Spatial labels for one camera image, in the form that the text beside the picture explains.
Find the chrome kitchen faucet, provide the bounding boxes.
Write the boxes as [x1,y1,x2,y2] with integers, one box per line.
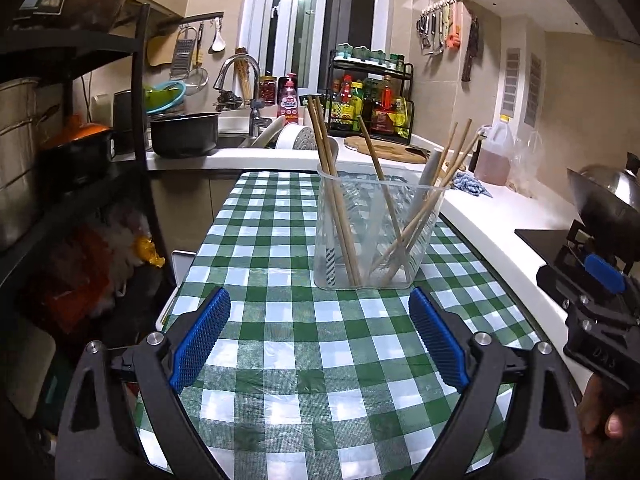
[213,48,270,139]

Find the person's right hand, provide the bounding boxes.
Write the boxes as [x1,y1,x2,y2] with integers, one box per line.
[576,374,639,458]

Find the steel wok with lid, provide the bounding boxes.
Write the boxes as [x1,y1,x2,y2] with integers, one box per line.
[566,152,639,264]

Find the plastic oil jug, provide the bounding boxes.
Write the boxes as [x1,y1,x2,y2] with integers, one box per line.
[474,115,515,186]

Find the blue dish cloth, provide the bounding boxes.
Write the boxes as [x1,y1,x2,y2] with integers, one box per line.
[450,172,492,198]

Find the white box with open lid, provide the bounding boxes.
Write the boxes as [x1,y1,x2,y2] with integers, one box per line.
[154,250,196,332]

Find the wooden chopsticks right in holder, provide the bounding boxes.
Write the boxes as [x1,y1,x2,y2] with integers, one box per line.
[370,118,480,273]

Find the green white checkered tablecloth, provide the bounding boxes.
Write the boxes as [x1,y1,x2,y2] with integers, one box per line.
[134,170,544,480]

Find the leaning wooden chopstick in holder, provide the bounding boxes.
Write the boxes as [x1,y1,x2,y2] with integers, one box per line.
[358,115,409,272]

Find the clear plastic utensil holder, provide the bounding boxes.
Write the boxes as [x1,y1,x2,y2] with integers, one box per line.
[312,162,445,290]

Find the round wooden cutting board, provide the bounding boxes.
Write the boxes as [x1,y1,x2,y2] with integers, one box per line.
[344,136,430,165]

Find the orange lidded pot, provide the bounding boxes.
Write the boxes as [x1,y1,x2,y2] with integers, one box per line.
[40,114,111,150]

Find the black cooking pot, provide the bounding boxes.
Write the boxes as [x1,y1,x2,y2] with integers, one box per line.
[151,113,219,159]

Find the black spice rack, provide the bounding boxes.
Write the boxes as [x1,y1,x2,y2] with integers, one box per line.
[324,44,414,145]

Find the green blue colander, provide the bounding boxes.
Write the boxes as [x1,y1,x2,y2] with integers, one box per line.
[143,80,186,115]

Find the red dish soap bottle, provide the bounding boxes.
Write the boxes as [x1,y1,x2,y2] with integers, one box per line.
[277,73,299,124]

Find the black shelving unit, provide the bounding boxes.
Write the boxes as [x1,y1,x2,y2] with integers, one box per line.
[1,0,175,479]

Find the hanging white ladle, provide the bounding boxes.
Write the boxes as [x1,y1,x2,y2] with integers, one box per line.
[208,18,226,55]

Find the hanging metal grater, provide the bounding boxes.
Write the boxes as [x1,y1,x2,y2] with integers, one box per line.
[169,26,198,79]

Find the brown bowl on shelf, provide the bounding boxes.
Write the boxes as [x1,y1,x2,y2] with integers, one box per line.
[61,0,126,32]

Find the hanging utensils rail right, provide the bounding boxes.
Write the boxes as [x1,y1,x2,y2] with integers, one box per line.
[416,0,480,82]

